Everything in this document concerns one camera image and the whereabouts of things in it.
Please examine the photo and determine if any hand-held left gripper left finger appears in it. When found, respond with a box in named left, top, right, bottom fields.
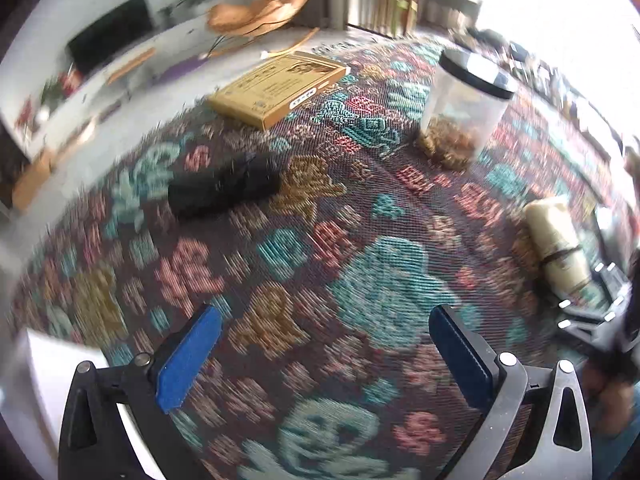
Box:
left=57, top=304, right=224, bottom=480

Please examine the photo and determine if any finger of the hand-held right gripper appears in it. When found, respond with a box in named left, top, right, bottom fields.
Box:
left=592, top=259, right=632, bottom=293
left=556, top=297, right=626, bottom=343

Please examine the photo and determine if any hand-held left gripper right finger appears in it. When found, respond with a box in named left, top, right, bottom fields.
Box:
left=428, top=304, right=593, bottom=480

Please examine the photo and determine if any cream cloth bag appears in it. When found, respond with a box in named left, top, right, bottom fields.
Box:
left=524, top=197, right=593, bottom=293

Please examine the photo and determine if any colourful patterned woven blanket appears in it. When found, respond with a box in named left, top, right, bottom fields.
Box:
left=10, top=35, right=640, bottom=480

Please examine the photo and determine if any black cloth bundle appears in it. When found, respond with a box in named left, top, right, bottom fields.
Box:
left=167, top=152, right=282, bottom=220

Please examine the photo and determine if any cluttered row of small household things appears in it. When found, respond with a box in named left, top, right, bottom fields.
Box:
left=450, top=25, right=640, bottom=161

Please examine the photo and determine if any clear plastic jar black lid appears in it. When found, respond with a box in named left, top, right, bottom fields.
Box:
left=415, top=49, right=520, bottom=170

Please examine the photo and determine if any white television cabinet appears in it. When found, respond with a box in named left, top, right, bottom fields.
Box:
left=0, top=25, right=176, bottom=161

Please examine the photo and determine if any flat yellow cardboard box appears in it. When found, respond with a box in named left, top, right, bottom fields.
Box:
left=206, top=51, right=351, bottom=131

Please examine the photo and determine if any red flower arrangement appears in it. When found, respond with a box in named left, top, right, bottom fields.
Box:
left=15, top=100, right=38, bottom=131

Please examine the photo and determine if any potted plant with red ornaments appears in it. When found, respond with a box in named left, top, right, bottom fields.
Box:
left=42, top=67, right=83, bottom=106

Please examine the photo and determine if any flat screen television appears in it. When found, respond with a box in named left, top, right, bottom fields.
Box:
left=66, top=0, right=155, bottom=76

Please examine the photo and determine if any orange lounge chair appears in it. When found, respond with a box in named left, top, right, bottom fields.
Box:
left=207, top=0, right=323, bottom=58

